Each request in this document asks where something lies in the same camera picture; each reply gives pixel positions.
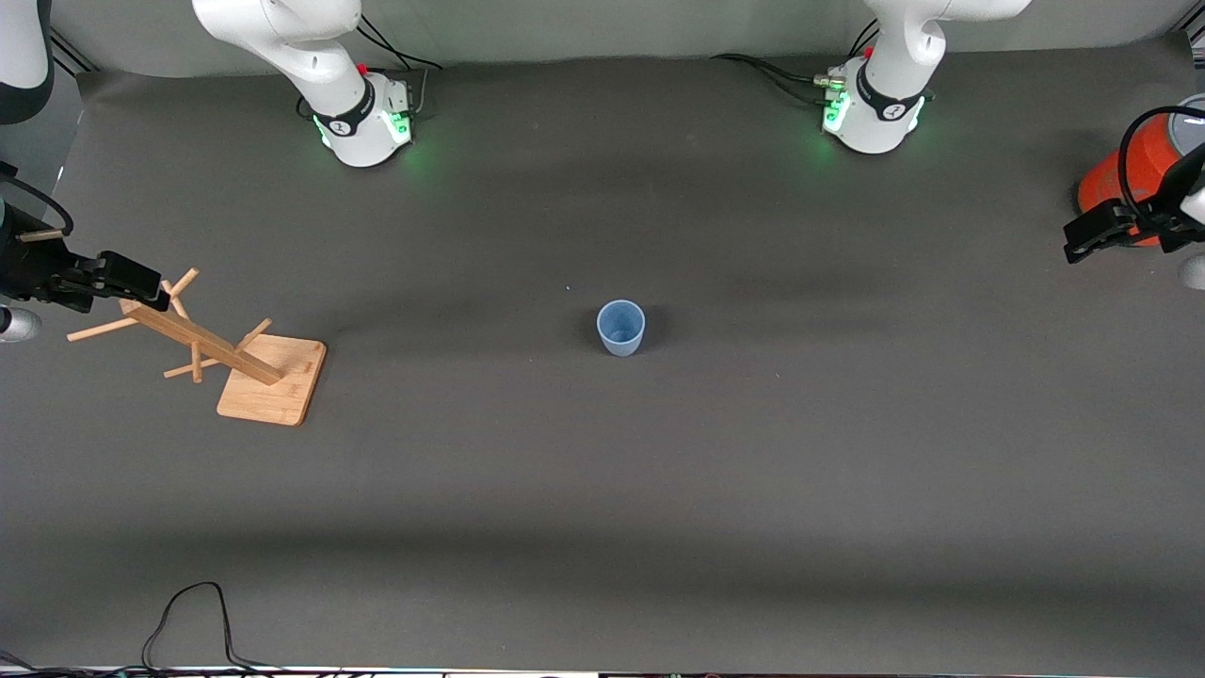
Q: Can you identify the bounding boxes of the black right base cables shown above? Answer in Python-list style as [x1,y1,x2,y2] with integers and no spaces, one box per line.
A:
[341,14,445,119]

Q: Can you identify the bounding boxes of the wooden cup rack stand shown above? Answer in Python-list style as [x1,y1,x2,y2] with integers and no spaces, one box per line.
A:
[66,267,329,428]

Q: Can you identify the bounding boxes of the orange cylinder with grey lid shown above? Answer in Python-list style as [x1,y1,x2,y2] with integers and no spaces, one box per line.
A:
[1076,94,1205,248]

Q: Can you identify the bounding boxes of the light blue plastic cup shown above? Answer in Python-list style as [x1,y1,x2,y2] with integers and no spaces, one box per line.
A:
[596,299,648,358]

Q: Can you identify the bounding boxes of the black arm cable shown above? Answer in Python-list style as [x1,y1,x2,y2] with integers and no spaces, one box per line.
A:
[0,172,72,236]
[1117,104,1205,227]

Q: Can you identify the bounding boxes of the dark metal frame rail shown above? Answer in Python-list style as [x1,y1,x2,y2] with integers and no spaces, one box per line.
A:
[47,26,95,74]

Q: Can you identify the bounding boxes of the black base cables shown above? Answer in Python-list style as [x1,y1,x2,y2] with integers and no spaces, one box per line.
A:
[711,54,839,106]
[341,14,445,119]

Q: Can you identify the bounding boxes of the black left base cables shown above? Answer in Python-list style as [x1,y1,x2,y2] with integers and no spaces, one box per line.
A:
[711,54,839,106]

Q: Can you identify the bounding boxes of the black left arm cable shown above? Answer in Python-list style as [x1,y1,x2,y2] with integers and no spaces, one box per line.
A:
[1117,104,1205,227]

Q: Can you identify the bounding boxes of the thin black looped cable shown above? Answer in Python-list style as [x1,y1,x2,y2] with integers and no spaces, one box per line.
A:
[141,581,283,671]

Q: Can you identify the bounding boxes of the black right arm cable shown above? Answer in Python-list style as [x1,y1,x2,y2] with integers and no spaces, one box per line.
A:
[0,172,72,236]

